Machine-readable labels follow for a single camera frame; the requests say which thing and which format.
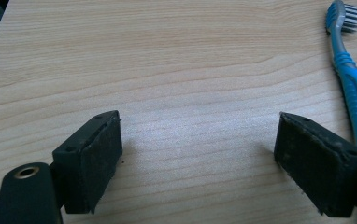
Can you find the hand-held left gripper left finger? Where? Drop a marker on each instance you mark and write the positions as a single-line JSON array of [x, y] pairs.
[[86, 161]]

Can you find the blue and grey toothbrush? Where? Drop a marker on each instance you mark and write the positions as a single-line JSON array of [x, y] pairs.
[[355, 90]]

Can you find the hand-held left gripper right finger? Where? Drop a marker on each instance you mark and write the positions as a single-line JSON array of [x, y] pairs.
[[320, 168]]

